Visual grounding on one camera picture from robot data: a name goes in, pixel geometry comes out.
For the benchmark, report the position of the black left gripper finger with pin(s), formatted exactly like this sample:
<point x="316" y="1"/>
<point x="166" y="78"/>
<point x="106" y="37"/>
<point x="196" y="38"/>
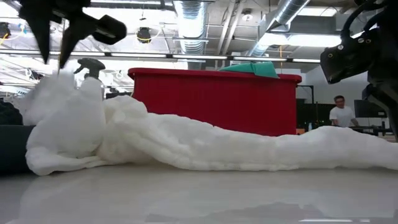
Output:
<point x="71" y="40"/>
<point x="42" y="34"/>

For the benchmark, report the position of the person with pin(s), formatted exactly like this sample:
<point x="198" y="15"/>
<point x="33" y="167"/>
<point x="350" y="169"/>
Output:
<point x="342" y="115"/>

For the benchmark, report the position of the grey spray bottle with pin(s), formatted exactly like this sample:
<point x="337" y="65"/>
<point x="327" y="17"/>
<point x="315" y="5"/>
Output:
<point x="90" y="65"/>

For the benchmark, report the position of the black equipment block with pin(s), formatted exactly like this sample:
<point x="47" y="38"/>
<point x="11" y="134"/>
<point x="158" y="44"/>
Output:
<point x="118" y="94"/>

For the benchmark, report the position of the red plastic laundry bin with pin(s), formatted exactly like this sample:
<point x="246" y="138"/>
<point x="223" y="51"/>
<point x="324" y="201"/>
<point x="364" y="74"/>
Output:
<point x="217" y="99"/>

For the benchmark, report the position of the long ceiling light strip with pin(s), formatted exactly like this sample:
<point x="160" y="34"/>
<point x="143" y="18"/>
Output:
<point x="202" y="57"/>

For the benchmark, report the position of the grey ceiling air unit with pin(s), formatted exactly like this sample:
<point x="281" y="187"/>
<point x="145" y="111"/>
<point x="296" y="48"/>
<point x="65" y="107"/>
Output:
<point x="311" y="23"/>

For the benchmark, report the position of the teal garment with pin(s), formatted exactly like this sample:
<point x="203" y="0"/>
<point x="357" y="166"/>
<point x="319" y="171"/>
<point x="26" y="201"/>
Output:
<point x="261" y="69"/>

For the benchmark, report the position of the black t-shirt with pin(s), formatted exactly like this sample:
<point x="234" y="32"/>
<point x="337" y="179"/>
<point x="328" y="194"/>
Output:
<point x="12" y="146"/>

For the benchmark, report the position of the white lace garment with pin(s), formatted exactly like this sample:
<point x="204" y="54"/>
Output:
<point x="186" y="140"/>

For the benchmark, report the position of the silver ventilation duct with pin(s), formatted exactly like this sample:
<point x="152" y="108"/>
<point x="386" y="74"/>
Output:
<point x="289" y="11"/>
<point x="191" y="18"/>

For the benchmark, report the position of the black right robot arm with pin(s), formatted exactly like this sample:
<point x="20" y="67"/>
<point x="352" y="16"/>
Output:
<point x="351" y="59"/>

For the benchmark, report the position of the black display panel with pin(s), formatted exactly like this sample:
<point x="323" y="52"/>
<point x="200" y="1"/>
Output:
<point x="314" y="113"/>

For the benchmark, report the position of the black hanging ceiling lamp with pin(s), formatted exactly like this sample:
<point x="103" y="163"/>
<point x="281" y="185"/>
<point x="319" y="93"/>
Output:
<point x="143" y="35"/>
<point x="3" y="29"/>

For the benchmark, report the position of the black computer monitor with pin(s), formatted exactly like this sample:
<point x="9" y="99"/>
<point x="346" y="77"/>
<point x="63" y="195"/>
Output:
<point x="367" y="109"/>

